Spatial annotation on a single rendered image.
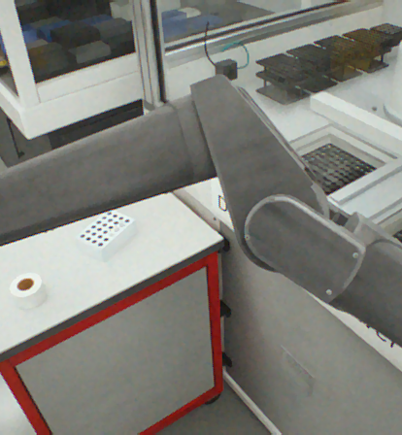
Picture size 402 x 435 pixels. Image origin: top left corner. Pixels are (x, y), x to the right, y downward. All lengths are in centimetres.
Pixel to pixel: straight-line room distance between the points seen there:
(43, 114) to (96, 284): 68
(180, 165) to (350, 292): 13
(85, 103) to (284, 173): 136
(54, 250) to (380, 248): 97
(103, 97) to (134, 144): 132
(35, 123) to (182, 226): 63
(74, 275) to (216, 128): 86
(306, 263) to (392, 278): 6
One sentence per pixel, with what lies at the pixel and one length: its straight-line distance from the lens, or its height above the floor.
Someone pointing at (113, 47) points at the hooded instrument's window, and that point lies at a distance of 164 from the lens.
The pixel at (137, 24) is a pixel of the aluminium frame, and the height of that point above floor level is 118.
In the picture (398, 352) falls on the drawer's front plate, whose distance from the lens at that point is 88.
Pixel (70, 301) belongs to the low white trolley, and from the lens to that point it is 107.
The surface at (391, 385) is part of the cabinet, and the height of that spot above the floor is 70.
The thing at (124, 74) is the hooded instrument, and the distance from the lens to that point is 166.
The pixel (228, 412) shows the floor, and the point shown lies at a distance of 174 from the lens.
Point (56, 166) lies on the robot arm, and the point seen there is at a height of 134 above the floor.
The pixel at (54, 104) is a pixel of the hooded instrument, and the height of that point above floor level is 89.
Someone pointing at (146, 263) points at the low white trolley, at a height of 76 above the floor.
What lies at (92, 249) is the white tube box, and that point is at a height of 79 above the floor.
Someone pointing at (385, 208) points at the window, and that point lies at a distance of 79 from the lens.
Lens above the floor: 152
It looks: 40 degrees down
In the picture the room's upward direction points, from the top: 5 degrees counter-clockwise
